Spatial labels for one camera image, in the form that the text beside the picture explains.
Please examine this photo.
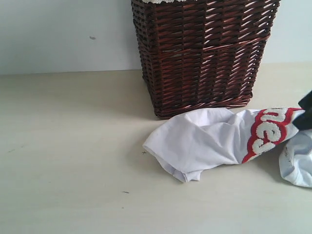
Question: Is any white lace basket liner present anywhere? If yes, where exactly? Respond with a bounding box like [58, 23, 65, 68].
[142, 0, 186, 4]

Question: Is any white t-shirt red lettering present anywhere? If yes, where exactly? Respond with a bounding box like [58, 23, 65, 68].
[143, 108, 312, 187]

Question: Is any dark brown wicker basket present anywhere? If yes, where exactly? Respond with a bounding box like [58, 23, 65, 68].
[131, 0, 280, 119]

